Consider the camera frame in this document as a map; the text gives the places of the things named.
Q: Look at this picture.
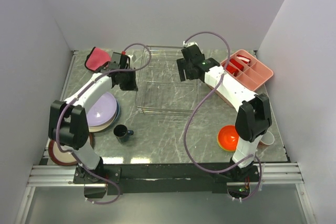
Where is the wire dish rack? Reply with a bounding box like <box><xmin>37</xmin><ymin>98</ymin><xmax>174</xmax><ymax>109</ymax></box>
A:
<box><xmin>135</xmin><ymin>46</ymin><xmax>200</xmax><ymax>116</ymax></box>

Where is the dark blue mug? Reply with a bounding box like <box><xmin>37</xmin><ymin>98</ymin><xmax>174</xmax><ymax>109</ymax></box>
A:
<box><xmin>113</xmin><ymin>124</ymin><xmax>134</xmax><ymax>143</ymax></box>

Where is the pink compartment tray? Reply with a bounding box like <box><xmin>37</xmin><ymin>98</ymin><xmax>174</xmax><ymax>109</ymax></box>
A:
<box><xmin>206</xmin><ymin>49</ymin><xmax>274</xmax><ymax>108</ymax></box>

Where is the orange bowl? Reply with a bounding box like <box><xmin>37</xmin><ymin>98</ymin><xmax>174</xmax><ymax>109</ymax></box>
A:
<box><xmin>217</xmin><ymin>125</ymin><xmax>239</xmax><ymax>143</ymax></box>

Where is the pink mug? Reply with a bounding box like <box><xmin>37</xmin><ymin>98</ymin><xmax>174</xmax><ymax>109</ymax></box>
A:
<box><xmin>259</xmin><ymin>131</ymin><xmax>275</xmax><ymax>146</ymax></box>

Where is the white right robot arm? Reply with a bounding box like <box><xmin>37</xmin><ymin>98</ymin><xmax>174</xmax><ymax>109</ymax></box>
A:
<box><xmin>176</xmin><ymin>43</ymin><xmax>272</xmax><ymax>181</ymax></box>

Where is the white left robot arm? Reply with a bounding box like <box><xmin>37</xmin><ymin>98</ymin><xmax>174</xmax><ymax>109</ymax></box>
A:
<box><xmin>48</xmin><ymin>52</ymin><xmax>138</xmax><ymax>183</ymax></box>

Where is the blue plate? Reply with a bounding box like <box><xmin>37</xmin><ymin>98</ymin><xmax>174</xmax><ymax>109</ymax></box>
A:
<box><xmin>112</xmin><ymin>101</ymin><xmax>121</xmax><ymax>123</ymax></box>

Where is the pink cloth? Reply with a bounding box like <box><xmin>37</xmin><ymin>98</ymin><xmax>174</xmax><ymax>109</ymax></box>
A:
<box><xmin>85</xmin><ymin>47</ymin><xmax>111</xmax><ymax>73</ymax></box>

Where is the lavender plate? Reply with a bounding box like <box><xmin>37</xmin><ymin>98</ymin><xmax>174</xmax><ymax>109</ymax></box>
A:
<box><xmin>87</xmin><ymin>92</ymin><xmax>117</xmax><ymax>126</ymax></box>

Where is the red white item in tray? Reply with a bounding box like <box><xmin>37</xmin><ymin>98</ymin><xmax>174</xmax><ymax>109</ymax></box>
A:
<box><xmin>236</xmin><ymin>55</ymin><xmax>251</xmax><ymax>66</ymax></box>

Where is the yellow-green bowl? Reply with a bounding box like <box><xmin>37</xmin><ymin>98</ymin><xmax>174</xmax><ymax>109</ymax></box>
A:
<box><xmin>218</xmin><ymin>141</ymin><xmax>237</xmax><ymax>152</ymax></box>

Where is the black base beam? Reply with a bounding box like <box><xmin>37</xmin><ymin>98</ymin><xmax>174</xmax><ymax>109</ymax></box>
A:
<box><xmin>73</xmin><ymin>163</ymin><xmax>260</xmax><ymax>196</ymax></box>

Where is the brown rimmed cream plate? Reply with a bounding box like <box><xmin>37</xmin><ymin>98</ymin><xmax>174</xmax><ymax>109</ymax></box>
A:
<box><xmin>48</xmin><ymin>133</ymin><xmax>94</xmax><ymax>166</ymax></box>

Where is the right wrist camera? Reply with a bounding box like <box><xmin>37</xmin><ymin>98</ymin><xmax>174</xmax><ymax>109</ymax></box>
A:
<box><xmin>183</xmin><ymin>41</ymin><xmax>198</xmax><ymax>48</ymax></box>

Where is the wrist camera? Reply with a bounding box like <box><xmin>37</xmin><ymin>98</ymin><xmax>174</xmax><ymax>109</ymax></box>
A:
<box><xmin>183</xmin><ymin>41</ymin><xmax>198</xmax><ymax>48</ymax></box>
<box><xmin>121</xmin><ymin>51</ymin><xmax>136</xmax><ymax>62</ymax></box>

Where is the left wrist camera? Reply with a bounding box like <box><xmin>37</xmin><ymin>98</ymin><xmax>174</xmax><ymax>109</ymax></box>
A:
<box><xmin>121</xmin><ymin>51</ymin><xmax>136</xmax><ymax>62</ymax></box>

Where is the aluminium rail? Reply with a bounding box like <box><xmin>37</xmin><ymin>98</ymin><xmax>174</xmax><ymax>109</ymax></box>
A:
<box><xmin>27</xmin><ymin>163</ymin><xmax>303</xmax><ymax>187</ymax></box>

